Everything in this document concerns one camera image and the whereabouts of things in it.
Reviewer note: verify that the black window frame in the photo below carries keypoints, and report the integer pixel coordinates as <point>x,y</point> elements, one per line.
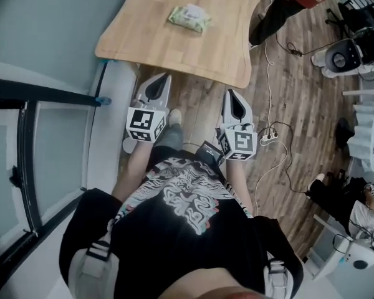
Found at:
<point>28,154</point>

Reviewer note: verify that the black printed t-shirt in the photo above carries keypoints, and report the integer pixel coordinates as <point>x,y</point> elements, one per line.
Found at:
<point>162,244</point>

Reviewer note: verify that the white power strip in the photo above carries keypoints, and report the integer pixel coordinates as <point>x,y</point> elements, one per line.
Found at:
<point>269,137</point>

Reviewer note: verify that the green wet wipe pack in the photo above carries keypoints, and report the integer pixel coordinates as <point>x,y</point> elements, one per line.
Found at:
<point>189,18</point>

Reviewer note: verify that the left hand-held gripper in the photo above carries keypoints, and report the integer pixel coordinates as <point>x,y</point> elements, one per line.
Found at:
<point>140,120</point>

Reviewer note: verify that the white chair frame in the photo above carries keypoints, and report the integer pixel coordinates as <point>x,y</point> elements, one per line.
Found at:
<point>325,251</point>

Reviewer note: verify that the person's chin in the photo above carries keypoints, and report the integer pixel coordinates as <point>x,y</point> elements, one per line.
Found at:
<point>215,285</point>

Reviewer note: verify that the black office chair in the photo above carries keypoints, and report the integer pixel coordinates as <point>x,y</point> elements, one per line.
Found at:
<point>355,14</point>

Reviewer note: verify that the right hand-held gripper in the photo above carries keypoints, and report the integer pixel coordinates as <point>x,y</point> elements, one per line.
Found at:
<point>241,142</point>

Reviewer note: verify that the black waist device with screen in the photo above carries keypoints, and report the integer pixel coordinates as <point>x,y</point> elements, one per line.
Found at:
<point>207,153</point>

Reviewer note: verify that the person's white shoe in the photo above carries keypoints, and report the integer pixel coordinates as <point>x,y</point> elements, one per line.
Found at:
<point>175,116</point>

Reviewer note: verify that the person's left forearm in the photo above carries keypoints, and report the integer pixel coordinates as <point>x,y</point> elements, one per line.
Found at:
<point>132,170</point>

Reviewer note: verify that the white device with black lens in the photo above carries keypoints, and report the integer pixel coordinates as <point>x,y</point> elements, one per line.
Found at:
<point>360,254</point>
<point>339,58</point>

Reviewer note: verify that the white pleated round table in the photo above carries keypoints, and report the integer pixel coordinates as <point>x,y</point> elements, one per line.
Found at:
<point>369,135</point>

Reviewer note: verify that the person's blue jeans leg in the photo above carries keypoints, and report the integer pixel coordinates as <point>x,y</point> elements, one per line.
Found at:
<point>172,137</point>

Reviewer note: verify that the person's right forearm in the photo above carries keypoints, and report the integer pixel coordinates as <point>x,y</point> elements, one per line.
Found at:
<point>238,185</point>

